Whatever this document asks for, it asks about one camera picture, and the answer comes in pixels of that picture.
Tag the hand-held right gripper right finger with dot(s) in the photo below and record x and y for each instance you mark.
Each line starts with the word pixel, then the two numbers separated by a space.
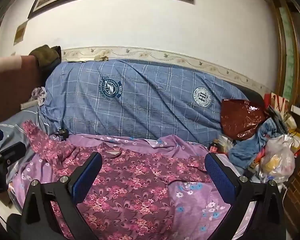
pixel 218 177

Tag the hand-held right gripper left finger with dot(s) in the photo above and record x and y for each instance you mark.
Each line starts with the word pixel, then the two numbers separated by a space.
pixel 86 180

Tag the maroon floral garment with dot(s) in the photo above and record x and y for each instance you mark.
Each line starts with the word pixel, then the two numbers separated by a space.
pixel 130 180

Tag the grey striped floral sheet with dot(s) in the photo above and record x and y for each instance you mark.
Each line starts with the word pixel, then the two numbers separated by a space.
pixel 17 120

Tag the small dark bottle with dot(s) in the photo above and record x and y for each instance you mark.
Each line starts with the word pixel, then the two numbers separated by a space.
pixel 214 147

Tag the purple floral bedsheet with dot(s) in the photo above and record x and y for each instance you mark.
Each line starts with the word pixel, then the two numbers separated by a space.
pixel 202 205

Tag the pale plastic packet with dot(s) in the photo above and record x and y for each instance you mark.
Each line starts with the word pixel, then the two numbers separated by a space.
pixel 226 142

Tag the blue denim garment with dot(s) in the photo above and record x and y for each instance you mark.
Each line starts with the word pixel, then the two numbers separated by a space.
pixel 250 150

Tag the white long box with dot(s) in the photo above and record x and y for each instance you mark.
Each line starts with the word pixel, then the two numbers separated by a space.
pixel 28 105

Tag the black shoe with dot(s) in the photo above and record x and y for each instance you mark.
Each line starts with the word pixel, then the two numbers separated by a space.
pixel 13 227

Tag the white plastic bag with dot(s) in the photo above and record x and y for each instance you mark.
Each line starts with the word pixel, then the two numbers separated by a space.
pixel 277 160

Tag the shiny reddish brown plastic bag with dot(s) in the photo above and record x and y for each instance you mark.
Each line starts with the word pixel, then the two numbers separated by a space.
pixel 240 120

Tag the crumpled grey purple cloth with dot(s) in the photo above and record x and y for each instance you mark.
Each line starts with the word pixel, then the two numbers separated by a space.
pixel 40 93

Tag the grey striped cloth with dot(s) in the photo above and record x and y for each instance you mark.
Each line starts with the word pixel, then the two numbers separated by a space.
pixel 277 120

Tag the red gift bag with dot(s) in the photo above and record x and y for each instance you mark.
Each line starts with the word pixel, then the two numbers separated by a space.
pixel 277 102

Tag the olive green cloth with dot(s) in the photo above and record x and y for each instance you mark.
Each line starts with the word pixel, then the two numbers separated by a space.
pixel 46 55

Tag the blue plaid crest cover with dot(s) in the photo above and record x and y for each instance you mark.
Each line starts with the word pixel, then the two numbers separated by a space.
pixel 152 105

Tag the beige crumpled cloth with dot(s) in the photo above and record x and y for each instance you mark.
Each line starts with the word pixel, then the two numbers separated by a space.
pixel 101 57

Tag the wooden framed green panel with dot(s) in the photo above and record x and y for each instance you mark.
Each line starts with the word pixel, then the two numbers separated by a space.
pixel 288 55

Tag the small framed wall plaque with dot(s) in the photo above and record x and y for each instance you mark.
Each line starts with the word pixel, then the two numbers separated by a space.
pixel 20 32

